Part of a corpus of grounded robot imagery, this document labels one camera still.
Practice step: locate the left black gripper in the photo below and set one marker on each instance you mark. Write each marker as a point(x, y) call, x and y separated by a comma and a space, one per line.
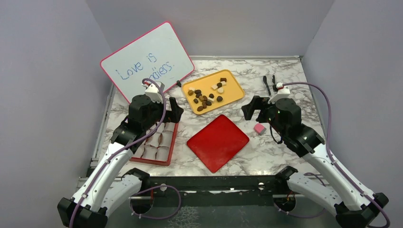
point(174, 115)

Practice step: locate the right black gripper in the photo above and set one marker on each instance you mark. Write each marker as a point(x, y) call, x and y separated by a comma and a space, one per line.
point(259, 103)

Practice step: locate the black tweezers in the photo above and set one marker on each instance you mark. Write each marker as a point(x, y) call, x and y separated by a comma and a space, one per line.
point(270, 87)

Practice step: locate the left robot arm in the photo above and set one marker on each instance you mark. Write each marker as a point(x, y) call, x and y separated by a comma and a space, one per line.
point(96, 200)

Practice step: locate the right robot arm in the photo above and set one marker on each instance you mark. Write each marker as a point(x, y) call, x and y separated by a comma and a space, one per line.
point(352, 204)

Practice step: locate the red chocolate box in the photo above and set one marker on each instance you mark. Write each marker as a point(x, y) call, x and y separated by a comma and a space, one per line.
point(158, 149)

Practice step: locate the pink eraser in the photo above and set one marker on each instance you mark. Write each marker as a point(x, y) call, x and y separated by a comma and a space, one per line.
point(259, 129)

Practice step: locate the yellow plastic tray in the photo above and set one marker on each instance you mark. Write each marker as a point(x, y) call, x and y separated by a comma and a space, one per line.
point(212, 91)

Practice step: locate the red box lid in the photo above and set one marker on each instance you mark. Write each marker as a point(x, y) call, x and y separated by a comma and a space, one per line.
point(218, 142)

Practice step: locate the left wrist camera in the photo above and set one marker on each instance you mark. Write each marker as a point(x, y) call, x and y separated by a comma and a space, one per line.
point(153, 93)

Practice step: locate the white board with pink frame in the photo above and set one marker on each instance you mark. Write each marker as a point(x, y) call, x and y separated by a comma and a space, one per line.
point(158, 55)

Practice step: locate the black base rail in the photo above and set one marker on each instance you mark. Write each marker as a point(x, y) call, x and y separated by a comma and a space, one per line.
point(214, 191)

